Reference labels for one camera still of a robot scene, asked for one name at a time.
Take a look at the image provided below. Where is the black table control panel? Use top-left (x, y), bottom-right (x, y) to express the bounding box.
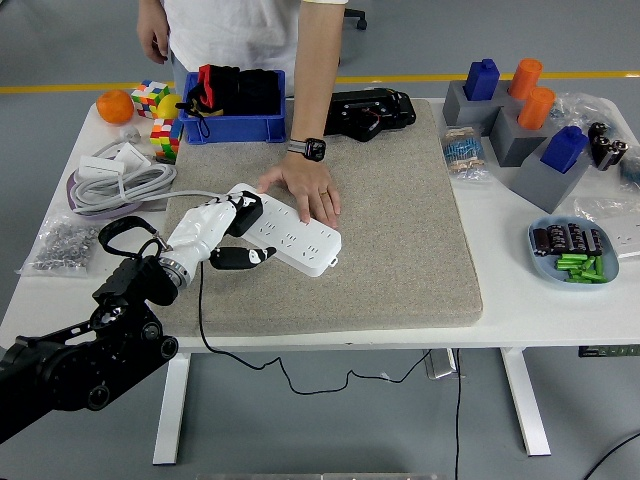
top-left (578, 344), bottom-right (640, 358)

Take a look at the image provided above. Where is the orange cylinder peg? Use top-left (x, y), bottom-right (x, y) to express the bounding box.
top-left (517, 87), bottom-right (557, 132)
top-left (508, 58), bottom-right (545, 101)

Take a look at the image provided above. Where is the light blue tray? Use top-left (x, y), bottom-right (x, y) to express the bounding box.
top-left (527, 214), bottom-right (621, 291)

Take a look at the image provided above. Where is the black floor cable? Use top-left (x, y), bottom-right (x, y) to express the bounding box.
top-left (584, 432), bottom-right (640, 480)

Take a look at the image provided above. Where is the thin black adapter cord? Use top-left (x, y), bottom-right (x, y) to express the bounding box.
top-left (197, 262), bottom-right (439, 396)

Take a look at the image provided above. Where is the blue square peg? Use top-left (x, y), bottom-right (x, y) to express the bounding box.
top-left (463, 58), bottom-right (501, 101)
top-left (540, 125), bottom-right (590, 175)

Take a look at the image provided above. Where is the person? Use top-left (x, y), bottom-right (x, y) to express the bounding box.
top-left (163, 0), bottom-right (349, 96)

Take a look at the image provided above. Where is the grey holder block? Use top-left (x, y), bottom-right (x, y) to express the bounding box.
top-left (508, 144), bottom-right (592, 215)
top-left (489, 105), bottom-right (550, 169)
top-left (499, 82), bottom-right (526, 106)
top-left (442, 79), bottom-right (511, 126)

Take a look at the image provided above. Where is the yellow lemon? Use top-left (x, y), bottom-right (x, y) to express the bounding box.
top-left (156, 93), bottom-right (184, 120)

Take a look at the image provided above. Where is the black mechanical device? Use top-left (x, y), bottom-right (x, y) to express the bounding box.
top-left (323, 87), bottom-right (417, 144)

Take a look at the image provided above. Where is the white-edged puzzle cube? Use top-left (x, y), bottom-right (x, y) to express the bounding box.
top-left (130, 79), bottom-right (171, 120)

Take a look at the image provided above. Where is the person's left hand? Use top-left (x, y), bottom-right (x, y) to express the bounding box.
top-left (256, 151), bottom-right (342, 231)

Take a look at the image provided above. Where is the black red strap pouch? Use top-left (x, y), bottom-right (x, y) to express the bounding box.
top-left (174, 63), bottom-right (241, 139)

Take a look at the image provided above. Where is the silver box under table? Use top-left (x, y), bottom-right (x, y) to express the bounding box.
top-left (422, 348), bottom-right (459, 381)

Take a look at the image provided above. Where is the blue plastic bin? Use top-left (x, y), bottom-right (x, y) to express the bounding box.
top-left (178, 69), bottom-right (287, 145)

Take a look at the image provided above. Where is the black office chair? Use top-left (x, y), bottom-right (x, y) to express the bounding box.
top-left (342, 7), bottom-right (368, 31)

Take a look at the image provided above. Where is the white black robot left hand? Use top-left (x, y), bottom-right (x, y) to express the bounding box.
top-left (164, 191), bottom-right (278, 271)

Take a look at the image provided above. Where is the black hanging cable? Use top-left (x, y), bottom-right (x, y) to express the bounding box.
top-left (451, 348), bottom-right (462, 480)

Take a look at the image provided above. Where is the crumpled clear plastic bag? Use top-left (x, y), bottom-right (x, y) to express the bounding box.
top-left (548, 93), bottom-right (626, 134)

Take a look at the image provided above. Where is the white table leg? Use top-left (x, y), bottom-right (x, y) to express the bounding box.
top-left (499, 348), bottom-right (553, 457)
top-left (152, 352), bottom-right (192, 466)

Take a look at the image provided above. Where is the black plug adapter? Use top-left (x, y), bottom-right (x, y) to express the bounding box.
top-left (227, 195), bottom-right (265, 238)

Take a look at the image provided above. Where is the clear bag of resistors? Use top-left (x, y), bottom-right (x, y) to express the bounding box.
top-left (441, 124), bottom-right (492, 184)

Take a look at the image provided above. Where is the person's right hand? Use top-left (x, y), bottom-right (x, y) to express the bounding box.
top-left (136, 14), bottom-right (170, 65)

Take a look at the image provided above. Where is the white square switch plate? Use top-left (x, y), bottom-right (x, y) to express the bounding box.
top-left (113, 142), bottom-right (154, 170)

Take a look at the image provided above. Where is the clear bag of screws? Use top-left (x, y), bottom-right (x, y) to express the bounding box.
top-left (16, 214), bottom-right (101, 279)

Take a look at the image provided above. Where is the black wrist watch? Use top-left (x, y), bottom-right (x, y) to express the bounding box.
top-left (287, 137), bottom-right (327, 162)

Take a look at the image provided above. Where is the grey-brown mat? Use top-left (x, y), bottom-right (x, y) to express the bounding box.
top-left (163, 98), bottom-right (485, 337)

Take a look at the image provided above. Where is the black foam block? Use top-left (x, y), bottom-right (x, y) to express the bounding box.
top-left (238, 68), bottom-right (282, 116)

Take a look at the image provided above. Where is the orange fruit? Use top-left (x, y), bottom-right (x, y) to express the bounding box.
top-left (95, 89), bottom-right (135, 125)

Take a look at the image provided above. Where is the white power strip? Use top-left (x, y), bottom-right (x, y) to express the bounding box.
top-left (227, 182), bottom-right (343, 279)

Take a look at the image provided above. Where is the thick white power cable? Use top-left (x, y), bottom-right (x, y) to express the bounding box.
top-left (69, 138), bottom-right (236, 216)

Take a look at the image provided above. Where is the purple tape roll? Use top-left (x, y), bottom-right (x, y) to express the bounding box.
top-left (64, 168), bottom-right (151, 220)

